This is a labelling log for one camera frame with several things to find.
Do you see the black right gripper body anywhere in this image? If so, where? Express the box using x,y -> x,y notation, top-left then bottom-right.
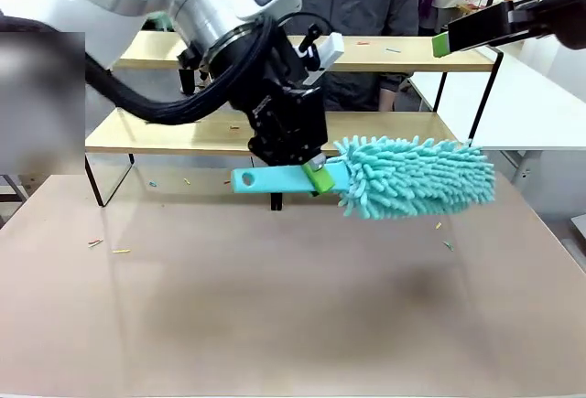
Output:
505,0 -> 586,49

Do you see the white side table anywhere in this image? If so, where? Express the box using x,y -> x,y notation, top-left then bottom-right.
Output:
407,45 -> 586,184

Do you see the black cable bundle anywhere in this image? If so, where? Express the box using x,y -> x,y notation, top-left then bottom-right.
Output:
84,13 -> 285,127

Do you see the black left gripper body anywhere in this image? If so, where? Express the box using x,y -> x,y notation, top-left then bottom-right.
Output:
231,77 -> 329,167

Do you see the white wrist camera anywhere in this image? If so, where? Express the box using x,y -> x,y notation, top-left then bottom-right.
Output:
292,25 -> 345,86

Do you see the teal microfibre duster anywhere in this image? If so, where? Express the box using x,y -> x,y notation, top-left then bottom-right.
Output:
231,135 -> 498,221

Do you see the wooden shelf with black frame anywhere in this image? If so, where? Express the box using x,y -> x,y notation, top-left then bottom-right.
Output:
84,30 -> 505,211

